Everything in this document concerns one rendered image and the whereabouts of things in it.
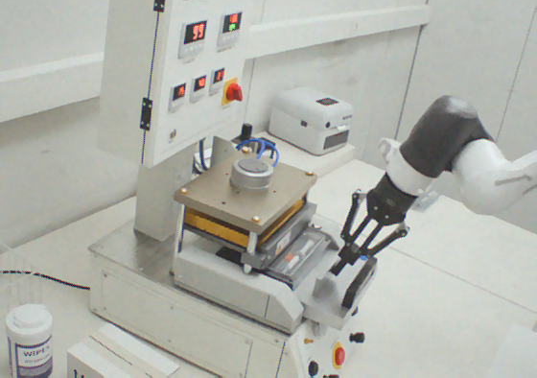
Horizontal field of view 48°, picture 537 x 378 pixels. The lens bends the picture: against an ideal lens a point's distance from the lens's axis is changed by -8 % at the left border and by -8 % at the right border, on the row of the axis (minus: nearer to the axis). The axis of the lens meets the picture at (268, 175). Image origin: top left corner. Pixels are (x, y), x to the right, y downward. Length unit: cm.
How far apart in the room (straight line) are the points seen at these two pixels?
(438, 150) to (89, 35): 92
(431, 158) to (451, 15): 258
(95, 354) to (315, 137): 129
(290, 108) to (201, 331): 119
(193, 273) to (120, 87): 37
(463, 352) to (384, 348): 20
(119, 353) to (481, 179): 72
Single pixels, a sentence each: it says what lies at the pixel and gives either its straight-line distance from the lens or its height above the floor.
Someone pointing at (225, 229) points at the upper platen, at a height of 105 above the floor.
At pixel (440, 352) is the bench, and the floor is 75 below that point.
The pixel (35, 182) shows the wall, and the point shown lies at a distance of 166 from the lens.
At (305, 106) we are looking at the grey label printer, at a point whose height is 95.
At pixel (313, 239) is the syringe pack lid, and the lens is 133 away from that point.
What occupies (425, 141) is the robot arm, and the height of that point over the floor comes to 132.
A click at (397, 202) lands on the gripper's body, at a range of 113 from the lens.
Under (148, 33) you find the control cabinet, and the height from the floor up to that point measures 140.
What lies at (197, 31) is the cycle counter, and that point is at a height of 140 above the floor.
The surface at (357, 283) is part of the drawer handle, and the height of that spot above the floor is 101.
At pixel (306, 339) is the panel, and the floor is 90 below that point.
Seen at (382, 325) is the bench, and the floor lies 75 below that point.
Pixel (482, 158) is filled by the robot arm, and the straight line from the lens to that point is 108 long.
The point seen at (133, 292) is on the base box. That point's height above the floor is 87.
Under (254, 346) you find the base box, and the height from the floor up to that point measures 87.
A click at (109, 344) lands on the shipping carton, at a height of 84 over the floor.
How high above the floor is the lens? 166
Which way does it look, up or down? 25 degrees down
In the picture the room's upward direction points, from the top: 10 degrees clockwise
